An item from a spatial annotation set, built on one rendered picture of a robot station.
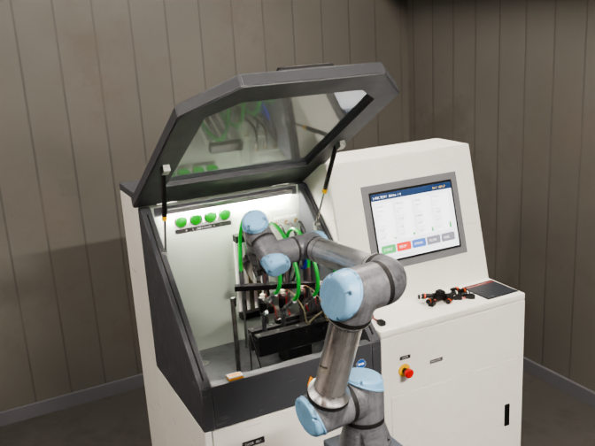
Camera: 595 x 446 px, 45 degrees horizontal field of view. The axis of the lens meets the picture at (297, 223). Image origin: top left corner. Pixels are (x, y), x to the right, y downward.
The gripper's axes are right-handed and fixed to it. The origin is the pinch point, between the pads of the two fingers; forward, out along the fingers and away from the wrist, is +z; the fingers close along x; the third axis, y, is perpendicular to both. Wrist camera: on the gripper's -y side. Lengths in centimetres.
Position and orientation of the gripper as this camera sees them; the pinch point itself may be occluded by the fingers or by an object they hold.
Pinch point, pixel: (259, 267)
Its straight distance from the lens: 237.5
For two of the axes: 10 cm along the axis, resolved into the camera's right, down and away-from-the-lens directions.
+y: 3.7, 8.0, -4.7
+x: 9.3, -3.3, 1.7
